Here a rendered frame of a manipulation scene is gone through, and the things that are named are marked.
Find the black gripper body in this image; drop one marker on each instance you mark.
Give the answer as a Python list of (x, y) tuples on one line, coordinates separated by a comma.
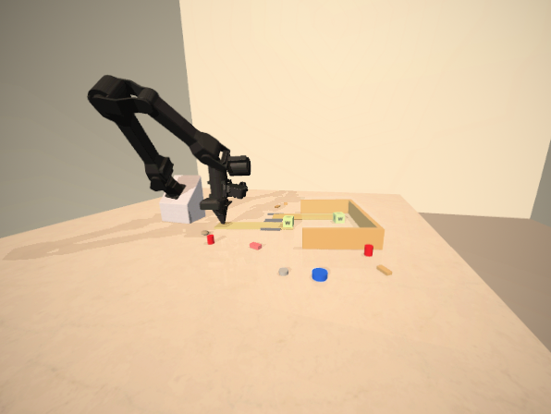
[(216, 201)]

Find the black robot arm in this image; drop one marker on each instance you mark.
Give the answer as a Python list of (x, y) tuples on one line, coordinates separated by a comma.
[(111, 97)]

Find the blue short cylinder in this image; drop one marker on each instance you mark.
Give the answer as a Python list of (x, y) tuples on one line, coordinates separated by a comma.
[(319, 274)]

